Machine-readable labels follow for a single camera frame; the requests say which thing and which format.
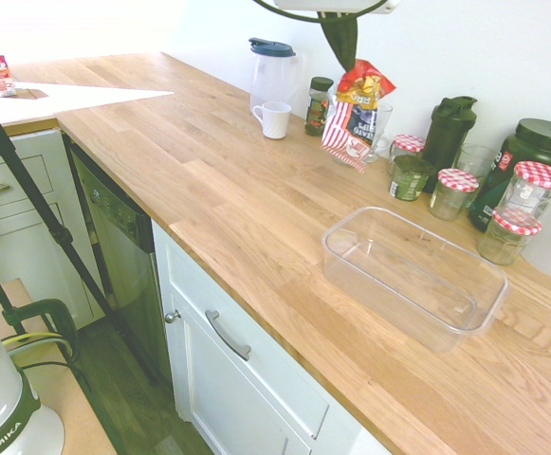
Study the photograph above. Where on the black shaker bottle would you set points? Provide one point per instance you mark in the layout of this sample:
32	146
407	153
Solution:
448	137

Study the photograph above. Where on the white ceramic mug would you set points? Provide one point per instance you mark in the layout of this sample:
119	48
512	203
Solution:
275	121

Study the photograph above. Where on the tall jar red checkered lid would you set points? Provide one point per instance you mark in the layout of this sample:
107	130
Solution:
533	189

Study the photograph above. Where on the clear glass tumbler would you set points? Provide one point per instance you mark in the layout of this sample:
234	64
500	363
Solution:
476	158

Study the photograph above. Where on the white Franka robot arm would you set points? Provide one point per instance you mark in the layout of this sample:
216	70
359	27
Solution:
0	407

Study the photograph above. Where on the clear pitcher with blue lid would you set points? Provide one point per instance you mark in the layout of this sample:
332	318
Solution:
272	76

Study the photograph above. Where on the green cup with foil lid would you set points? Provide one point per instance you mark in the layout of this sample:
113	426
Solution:
409	182

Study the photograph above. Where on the white cabinet with silver hardware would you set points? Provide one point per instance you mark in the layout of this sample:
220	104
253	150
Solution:
237	379

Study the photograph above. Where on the tall clear glass mug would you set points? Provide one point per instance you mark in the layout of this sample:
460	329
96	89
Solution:
385	121

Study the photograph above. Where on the silver cabinet knob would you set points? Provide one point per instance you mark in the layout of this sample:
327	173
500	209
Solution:
172	316

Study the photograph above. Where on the red striped chip bag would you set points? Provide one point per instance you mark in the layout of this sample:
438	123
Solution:
355	118

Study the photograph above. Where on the faceted jar red checkered lid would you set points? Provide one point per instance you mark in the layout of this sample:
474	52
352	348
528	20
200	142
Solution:
505	239

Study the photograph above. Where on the clear plastic rectangular container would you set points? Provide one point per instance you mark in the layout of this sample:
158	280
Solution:
412	279

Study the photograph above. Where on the spice jar green lid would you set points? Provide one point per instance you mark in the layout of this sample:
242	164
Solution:
317	109

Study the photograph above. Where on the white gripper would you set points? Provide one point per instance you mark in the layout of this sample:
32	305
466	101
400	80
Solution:
332	5

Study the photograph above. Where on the black tripod stand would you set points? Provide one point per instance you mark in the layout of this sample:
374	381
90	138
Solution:
28	185

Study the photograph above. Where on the large black protein tub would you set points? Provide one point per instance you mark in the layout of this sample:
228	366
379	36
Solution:
536	142

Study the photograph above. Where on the green metal clamp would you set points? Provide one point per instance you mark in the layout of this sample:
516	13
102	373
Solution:
61	313

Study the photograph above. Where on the red and white carton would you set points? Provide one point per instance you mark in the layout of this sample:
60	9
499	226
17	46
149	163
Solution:
1	73

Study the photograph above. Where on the stainless steel dishwasher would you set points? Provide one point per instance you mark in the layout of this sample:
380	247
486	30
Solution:
118	256

